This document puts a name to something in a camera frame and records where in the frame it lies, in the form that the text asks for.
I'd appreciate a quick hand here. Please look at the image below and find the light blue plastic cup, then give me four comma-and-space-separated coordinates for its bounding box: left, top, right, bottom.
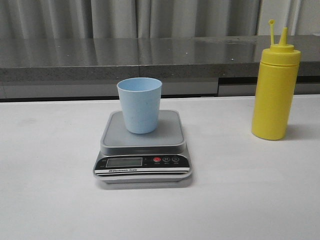
117, 77, 163, 134

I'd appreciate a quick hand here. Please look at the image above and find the yellow squeeze bottle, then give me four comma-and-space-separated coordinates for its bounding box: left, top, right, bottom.
251, 19, 302, 141

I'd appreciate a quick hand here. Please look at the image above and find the silver digital kitchen scale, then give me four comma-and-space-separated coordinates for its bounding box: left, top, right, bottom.
93, 110, 193, 184

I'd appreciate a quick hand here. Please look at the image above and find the grey curtain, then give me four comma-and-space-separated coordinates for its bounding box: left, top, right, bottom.
0, 0, 320, 39

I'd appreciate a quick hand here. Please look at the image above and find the grey stone counter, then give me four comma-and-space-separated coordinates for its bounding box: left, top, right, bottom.
0, 34, 320, 100

